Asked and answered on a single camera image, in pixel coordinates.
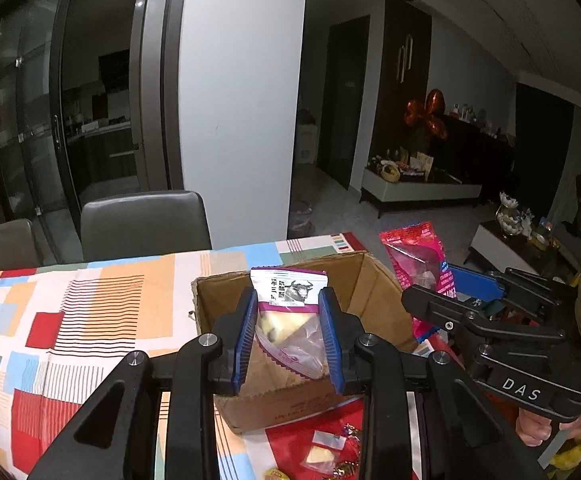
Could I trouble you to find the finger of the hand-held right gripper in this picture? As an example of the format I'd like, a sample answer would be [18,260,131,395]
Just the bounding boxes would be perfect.
[441,262,579,321]
[401,284,569,346]

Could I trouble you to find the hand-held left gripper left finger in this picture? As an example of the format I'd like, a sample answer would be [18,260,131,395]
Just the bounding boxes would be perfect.
[29,286,260,480]

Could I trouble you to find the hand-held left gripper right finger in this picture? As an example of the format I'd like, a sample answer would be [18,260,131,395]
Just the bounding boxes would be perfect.
[317,287,549,480]

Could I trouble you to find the red snack packet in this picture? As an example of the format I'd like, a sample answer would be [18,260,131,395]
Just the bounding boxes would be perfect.
[379,225,459,356]

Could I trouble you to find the brown cardboard box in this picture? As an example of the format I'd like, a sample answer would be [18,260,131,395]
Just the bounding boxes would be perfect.
[190,251,421,435]

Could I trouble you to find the white purple snack packet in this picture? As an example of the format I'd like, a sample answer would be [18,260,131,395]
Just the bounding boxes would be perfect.
[249,266,330,378]

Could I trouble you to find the person's right hand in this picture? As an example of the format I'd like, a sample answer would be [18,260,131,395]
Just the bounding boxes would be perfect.
[515,404,581,447]

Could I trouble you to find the white coffee table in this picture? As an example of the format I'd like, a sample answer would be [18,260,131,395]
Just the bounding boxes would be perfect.
[463,220,581,283]

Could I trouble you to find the white flower ornament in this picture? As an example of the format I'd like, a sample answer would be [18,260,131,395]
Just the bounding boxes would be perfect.
[495,191,522,237]

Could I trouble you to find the small clear snack packet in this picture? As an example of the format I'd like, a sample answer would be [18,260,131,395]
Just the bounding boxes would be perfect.
[305,430,347,473]

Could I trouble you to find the white low cabinet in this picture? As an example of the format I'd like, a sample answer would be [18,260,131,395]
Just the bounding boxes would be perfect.
[359,165,484,219]

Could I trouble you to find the dark sideboard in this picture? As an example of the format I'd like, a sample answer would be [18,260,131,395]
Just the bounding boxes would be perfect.
[433,115,516,203]

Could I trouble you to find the grey leather chair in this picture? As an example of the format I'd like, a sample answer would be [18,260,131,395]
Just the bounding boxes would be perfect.
[79,190,214,262]
[0,218,44,272]

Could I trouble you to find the red foil balloons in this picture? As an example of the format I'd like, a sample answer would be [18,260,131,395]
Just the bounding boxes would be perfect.
[403,88,449,142]

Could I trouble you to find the tall dark wooden cabinet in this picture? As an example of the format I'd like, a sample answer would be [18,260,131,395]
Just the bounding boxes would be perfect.
[375,0,432,167]

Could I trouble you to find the dark interior door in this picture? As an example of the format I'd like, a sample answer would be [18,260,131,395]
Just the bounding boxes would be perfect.
[317,15,371,191]

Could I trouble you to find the sliding glass door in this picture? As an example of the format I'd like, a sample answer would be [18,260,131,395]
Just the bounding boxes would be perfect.
[0,0,184,241]

